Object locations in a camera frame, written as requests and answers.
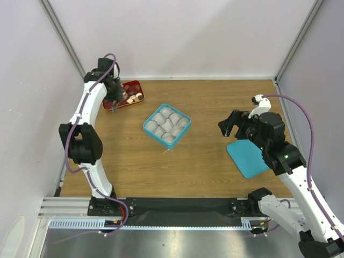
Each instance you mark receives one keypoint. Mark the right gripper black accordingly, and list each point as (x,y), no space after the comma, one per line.
(235,117)

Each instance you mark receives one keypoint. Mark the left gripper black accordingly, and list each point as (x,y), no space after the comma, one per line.
(117,96)

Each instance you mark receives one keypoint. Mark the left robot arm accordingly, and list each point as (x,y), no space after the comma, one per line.
(81,142)

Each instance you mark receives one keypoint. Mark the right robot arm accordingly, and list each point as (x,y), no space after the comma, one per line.
(317,230)

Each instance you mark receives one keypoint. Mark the red tray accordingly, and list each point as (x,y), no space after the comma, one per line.
(131,89)

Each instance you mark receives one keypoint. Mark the blue tin lid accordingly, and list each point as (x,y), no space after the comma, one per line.
(247,157)

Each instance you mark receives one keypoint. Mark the blue tin box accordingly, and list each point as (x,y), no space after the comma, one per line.
(167,126)

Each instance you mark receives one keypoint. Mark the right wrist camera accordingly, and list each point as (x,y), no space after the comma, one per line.
(261,105)

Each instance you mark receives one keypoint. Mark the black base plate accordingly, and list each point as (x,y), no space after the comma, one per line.
(188,212)

